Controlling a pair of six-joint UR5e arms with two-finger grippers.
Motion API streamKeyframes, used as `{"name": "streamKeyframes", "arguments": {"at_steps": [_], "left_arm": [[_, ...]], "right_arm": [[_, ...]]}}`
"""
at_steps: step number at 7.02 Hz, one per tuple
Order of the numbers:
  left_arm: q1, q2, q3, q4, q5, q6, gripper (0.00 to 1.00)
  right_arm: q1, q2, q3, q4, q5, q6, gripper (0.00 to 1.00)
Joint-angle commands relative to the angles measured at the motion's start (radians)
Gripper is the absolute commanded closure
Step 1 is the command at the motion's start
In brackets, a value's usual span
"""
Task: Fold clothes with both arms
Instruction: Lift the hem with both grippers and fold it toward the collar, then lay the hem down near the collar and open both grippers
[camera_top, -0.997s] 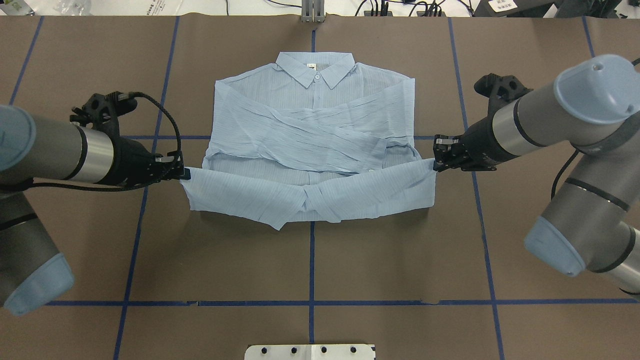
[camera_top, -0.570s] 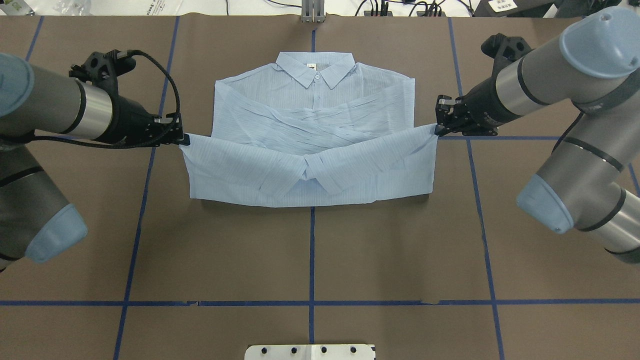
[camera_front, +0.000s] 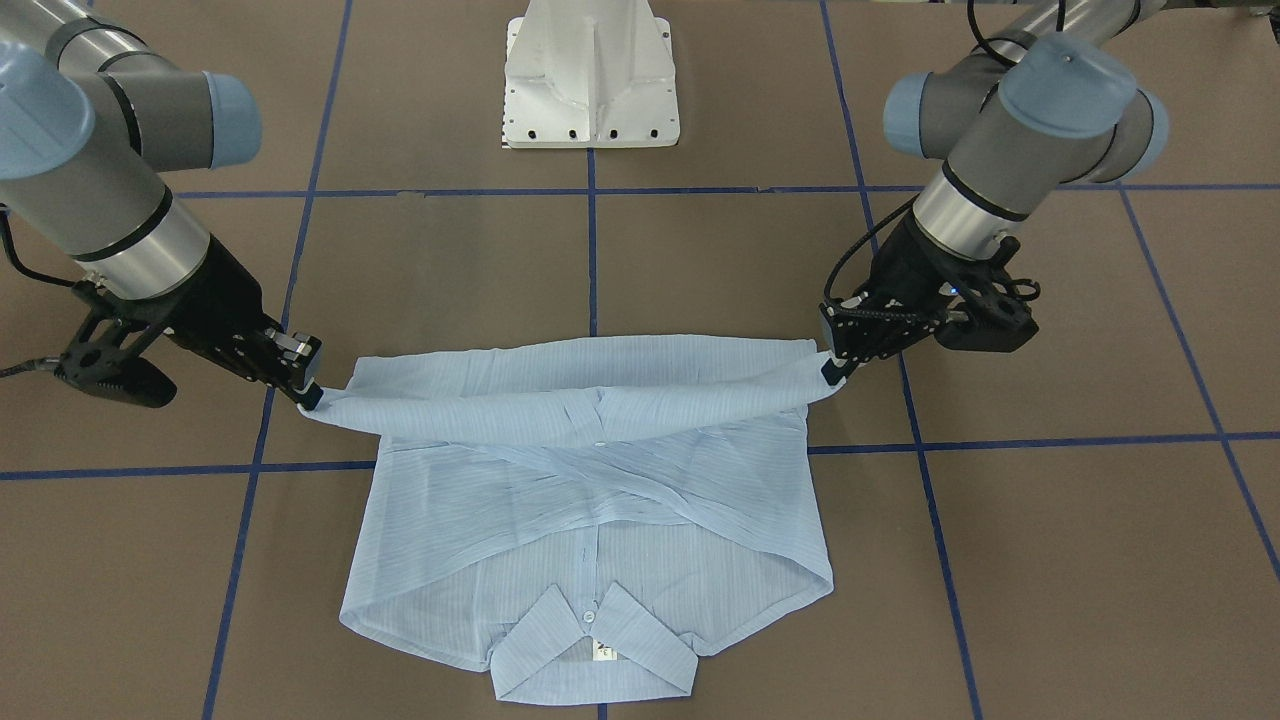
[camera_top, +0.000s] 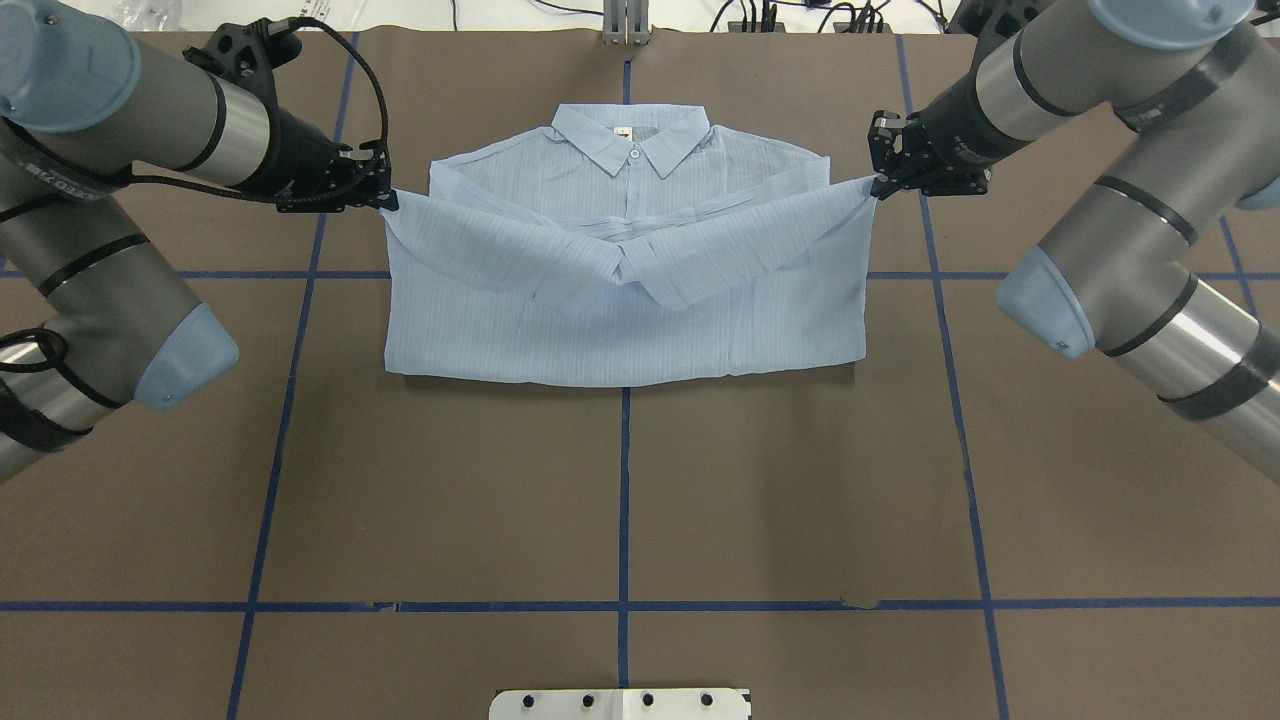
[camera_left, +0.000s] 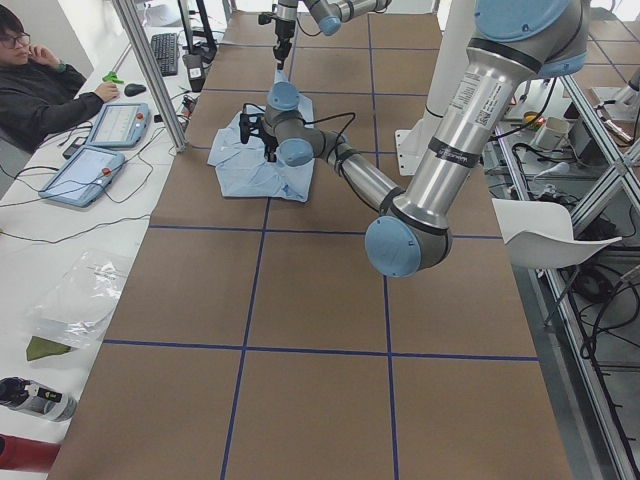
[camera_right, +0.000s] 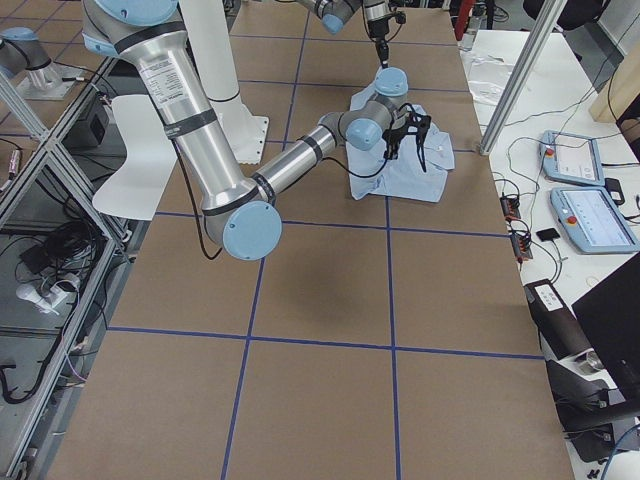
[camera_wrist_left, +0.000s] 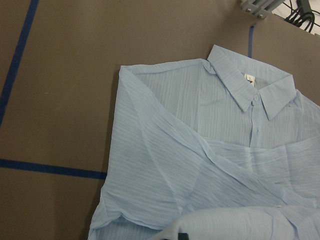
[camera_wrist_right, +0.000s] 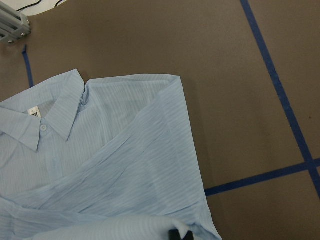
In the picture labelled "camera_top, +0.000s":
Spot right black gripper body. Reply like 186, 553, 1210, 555
905, 76, 1016, 186

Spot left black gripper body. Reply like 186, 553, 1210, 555
250, 108, 366, 206

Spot light blue button shirt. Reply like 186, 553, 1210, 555
384, 104, 878, 388

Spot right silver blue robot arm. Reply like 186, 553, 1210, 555
868, 1, 1279, 479

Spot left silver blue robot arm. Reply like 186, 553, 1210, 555
1, 1, 398, 479

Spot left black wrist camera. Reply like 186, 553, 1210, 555
182, 18, 303, 104

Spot black power strip cables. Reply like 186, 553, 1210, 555
710, 0, 946, 35

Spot grey aluminium frame post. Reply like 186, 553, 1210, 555
602, 0, 652, 47

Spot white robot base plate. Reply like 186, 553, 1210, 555
488, 687, 753, 719

